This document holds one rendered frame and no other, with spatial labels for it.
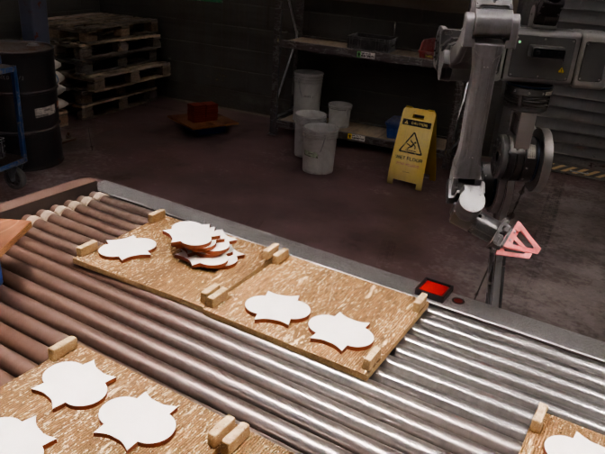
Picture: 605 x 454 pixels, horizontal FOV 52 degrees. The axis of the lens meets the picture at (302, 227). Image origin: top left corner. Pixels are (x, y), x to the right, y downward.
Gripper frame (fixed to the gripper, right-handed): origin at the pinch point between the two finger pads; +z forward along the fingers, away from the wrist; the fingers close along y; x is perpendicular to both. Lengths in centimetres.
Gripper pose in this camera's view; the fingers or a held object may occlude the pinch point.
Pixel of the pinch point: (531, 251)
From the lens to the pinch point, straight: 152.7
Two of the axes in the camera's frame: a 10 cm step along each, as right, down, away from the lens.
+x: 5.1, -8.6, 0.6
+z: 8.5, 4.8, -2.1
